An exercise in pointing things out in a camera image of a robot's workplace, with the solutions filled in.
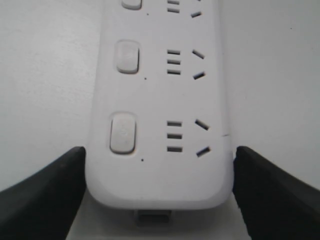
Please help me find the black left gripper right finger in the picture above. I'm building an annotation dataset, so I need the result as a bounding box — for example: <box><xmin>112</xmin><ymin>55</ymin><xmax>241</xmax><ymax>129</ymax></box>
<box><xmin>233</xmin><ymin>146</ymin><xmax>320</xmax><ymax>240</ymax></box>

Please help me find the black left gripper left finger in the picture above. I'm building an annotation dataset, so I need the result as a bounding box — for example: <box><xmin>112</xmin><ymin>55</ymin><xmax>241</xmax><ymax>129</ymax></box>
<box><xmin>0</xmin><ymin>146</ymin><xmax>86</xmax><ymax>240</ymax></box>

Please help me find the white five-outlet power strip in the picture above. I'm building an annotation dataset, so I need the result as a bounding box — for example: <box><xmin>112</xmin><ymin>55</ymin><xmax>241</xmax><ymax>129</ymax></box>
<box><xmin>85</xmin><ymin>0</ymin><xmax>234</xmax><ymax>227</ymax></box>

